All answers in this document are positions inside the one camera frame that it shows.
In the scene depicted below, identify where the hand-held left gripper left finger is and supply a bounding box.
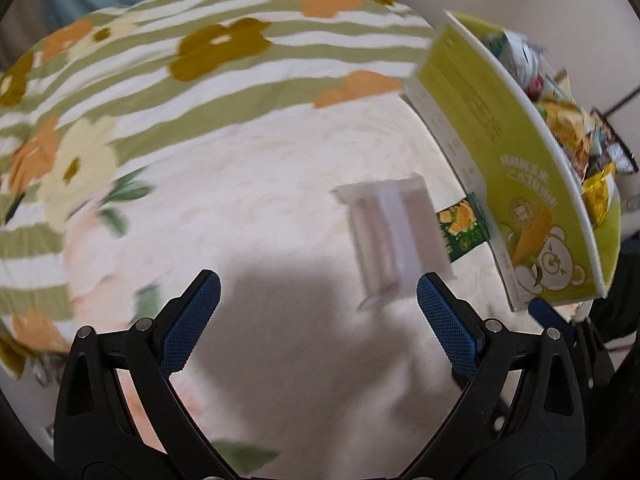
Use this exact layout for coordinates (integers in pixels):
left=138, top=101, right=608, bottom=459
left=52, top=269, right=222, bottom=461

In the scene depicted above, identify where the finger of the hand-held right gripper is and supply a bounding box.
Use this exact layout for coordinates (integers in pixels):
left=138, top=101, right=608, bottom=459
left=529, top=299, right=617, bottom=393

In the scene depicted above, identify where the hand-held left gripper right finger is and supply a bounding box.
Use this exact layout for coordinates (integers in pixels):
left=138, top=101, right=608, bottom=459
left=415, top=272, right=586, bottom=461

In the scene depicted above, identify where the green cardboard box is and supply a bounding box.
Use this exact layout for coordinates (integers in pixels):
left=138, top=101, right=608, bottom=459
left=402, top=10, right=623, bottom=313

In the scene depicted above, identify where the pile of snack packets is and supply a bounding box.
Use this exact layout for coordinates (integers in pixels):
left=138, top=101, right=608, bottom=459
left=482, top=30, right=638, bottom=226

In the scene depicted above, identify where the dark green small packet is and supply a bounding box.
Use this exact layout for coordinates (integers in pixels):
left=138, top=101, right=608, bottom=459
left=436, top=199, right=493, bottom=265

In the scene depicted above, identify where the clear plastic packet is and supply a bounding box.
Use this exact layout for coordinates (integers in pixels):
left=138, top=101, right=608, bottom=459
left=330, top=172, right=458, bottom=311

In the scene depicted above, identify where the cream patterned bed sheet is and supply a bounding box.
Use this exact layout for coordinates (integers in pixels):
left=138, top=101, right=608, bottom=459
left=50, top=95, right=601, bottom=480

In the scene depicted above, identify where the striped floral blanket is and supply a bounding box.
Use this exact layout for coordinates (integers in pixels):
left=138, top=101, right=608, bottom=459
left=0, top=0, right=441, bottom=381

